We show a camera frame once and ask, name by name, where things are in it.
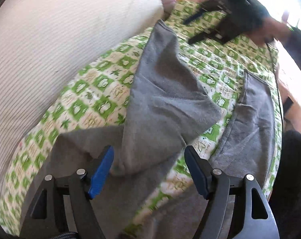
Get grey sweat pants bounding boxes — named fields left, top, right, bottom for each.
left=21, top=19, right=276, bottom=239

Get person's right forearm dark sleeve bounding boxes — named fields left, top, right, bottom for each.
left=283, top=27, right=301, bottom=70

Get person's right hand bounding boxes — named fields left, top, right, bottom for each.
left=246, top=17, right=292, bottom=46

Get green white patterned bedsheet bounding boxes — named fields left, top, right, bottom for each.
left=0, top=0, right=282, bottom=235

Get person's black trouser leg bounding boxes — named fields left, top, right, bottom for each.
left=269, top=130, right=301, bottom=238

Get white striped headboard cushion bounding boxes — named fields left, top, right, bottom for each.
left=0, top=0, right=163, bottom=193

